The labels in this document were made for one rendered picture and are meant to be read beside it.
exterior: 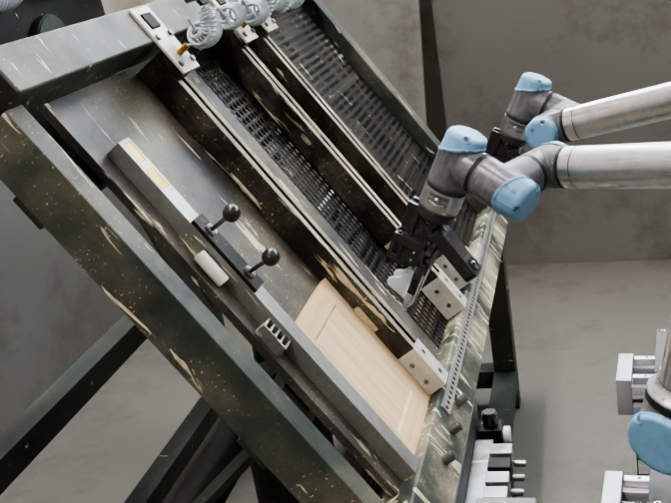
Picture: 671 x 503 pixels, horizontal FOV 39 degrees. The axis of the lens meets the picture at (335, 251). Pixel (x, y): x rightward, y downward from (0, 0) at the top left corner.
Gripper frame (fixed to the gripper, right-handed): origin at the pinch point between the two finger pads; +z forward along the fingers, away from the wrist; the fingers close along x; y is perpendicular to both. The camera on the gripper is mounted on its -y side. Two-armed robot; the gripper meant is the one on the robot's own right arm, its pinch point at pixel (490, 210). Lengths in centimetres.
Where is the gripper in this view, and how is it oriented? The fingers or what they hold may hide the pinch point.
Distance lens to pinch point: 242.5
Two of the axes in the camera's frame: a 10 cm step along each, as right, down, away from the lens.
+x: -3.2, 3.6, -8.8
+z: -2.9, 8.5, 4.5
